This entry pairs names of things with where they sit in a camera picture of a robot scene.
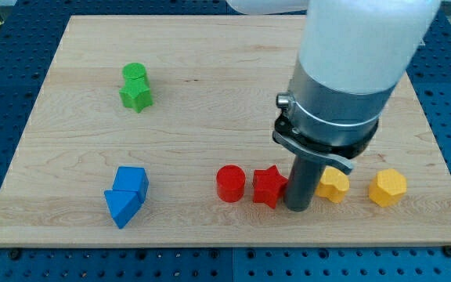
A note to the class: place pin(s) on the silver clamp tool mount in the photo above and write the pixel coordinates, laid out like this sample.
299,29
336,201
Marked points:
322,126

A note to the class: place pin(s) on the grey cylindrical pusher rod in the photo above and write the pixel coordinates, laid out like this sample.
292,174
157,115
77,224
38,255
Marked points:
302,183

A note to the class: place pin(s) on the yellow heart block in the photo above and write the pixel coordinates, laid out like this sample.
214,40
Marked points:
333,185

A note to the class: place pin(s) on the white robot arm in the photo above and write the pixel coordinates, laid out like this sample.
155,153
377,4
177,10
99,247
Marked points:
351,57

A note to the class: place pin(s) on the red star block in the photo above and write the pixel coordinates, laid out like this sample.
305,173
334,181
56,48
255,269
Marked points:
269,186

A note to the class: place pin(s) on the red cylinder block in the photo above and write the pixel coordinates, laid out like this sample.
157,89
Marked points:
230,180

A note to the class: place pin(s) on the yellow hexagon block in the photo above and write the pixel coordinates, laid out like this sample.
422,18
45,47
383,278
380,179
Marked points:
387,187

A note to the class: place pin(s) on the wooden board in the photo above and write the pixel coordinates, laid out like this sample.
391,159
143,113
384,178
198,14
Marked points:
213,82

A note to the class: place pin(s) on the blue cube block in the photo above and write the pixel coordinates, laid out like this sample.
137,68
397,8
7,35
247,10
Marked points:
132,179

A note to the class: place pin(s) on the blue triangle block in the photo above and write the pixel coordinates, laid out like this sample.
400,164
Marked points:
122,205

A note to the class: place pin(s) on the green star block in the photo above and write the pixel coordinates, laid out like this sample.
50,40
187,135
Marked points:
136,94

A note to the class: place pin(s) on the green cylinder block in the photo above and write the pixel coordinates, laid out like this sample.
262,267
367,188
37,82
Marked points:
134,71

